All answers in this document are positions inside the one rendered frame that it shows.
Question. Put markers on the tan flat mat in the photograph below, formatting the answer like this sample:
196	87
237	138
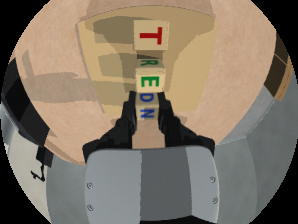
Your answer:
106	41

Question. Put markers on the beige letter block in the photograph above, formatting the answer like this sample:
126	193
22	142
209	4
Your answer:
150	35
147	106
149	75

